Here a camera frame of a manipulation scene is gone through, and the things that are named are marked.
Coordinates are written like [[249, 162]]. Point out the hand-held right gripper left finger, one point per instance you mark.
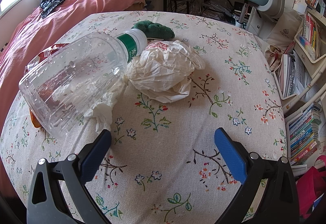
[[98, 152]]

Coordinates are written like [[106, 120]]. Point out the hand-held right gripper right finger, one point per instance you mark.
[[230, 155]]

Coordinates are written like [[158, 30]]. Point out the small tissue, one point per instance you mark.
[[104, 112]]

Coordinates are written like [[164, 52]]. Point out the clear plastic bottle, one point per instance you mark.
[[76, 73]]

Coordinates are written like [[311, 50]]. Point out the white plastic bag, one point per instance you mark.
[[163, 71]]

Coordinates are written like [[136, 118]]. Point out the red and white snack wrapper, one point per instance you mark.
[[48, 53]]

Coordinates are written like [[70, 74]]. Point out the floral tablecloth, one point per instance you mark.
[[178, 124]]

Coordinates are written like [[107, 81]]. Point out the stack of colourful books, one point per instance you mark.
[[304, 137]]

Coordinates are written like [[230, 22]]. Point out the white paper folders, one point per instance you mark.
[[295, 76]]

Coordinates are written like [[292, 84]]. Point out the white bookshelf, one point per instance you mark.
[[305, 81]]

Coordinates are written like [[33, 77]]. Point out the green plush toy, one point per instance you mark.
[[155, 29]]

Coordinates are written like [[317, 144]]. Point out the white shopping bag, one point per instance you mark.
[[284, 29]]

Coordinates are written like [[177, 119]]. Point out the pink blanket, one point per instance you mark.
[[63, 15]]

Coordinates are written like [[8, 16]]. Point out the row of upright books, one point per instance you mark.
[[312, 35]]

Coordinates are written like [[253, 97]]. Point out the clear storage bag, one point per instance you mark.
[[221, 7], [183, 5]]

